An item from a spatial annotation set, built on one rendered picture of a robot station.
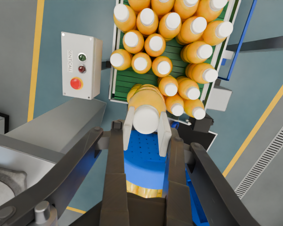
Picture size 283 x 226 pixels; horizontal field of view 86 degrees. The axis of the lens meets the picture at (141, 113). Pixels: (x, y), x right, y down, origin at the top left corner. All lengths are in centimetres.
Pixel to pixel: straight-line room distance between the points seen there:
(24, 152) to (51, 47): 125
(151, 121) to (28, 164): 72
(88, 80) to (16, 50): 160
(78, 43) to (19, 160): 58
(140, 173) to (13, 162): 61
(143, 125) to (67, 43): 41
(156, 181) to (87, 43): 47
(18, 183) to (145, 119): 79
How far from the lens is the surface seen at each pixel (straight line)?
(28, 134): 105
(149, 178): 50
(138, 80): 71
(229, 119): 194
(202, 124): 69
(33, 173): 89
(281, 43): 69
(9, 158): 91
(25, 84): 211
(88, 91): 55
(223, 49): 68
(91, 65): 53
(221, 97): 84
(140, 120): 22
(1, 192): 90
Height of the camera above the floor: 160
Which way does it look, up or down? 70 degrees down
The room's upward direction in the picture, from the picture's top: 172 degrees counter-clockwise
